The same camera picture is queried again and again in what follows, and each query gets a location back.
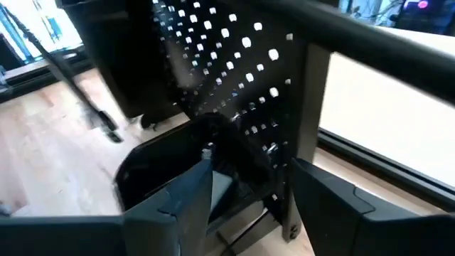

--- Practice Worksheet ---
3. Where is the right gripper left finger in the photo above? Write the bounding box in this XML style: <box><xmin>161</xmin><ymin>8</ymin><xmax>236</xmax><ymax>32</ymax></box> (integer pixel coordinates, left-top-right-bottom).
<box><xmin>122</xmin><ymin>159</ymin><xmax>215</xmax><ymax>256</ymax></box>

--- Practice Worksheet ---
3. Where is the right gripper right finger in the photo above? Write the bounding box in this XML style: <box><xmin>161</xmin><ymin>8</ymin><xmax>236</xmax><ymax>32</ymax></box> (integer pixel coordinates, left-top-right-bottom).
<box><xmin>291</xmin><ymin>158</ymin><xmax>384</xmax><ymax>256</ymax></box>

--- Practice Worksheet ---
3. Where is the hex key set grey holder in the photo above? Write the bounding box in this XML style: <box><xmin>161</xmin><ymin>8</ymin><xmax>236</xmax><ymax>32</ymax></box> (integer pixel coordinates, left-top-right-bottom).
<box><xmin>209</xmin><ymin>170</ymin><xmax>236</xmax><ymax>218</ymax></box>

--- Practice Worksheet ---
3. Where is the small black pegboard bin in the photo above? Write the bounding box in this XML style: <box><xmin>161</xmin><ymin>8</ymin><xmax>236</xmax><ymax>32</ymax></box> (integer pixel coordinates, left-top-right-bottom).
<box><xmin>113</xmin><ymin>112</ymin><xmax>286</xmax><ymax>229</ymax></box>

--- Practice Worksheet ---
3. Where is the light wood desk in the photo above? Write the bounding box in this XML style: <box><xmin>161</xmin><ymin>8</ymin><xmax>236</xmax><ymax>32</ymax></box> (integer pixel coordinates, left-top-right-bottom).
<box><xmin>318</xmin><ymin>26</ymin><xmax>455</xmax><ymax>190</ymax></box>

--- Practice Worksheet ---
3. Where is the black metal pegboard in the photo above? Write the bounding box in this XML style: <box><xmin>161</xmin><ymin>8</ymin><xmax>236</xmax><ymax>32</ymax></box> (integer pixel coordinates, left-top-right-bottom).
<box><xmin>149</xmin><ymin>0</ymin><xmax>332</xmax><ymax>243</ymax></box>

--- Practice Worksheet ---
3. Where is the tall black pegboard bin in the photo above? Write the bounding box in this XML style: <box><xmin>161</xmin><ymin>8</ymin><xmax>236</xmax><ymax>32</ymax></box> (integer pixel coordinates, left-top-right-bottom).
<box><xmin>56</xmin><ymin>0</ymin><xmax>186</xmax><ymax>120</ymax></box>

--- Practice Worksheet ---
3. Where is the black RGB computer tower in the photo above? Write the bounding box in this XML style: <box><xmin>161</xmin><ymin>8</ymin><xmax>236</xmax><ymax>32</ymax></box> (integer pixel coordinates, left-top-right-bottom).
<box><xmin>393</xmin><ymin>0</ymin><xmax>455</xmax><ymax>37</ymax></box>

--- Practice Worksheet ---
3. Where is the black aluminium table frame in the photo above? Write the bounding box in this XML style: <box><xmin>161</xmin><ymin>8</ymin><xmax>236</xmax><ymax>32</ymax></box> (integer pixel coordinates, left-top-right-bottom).
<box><xmin>0</xmin><ymin>0</ymin><xmax>455</xmax><ymax>215</ymax></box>

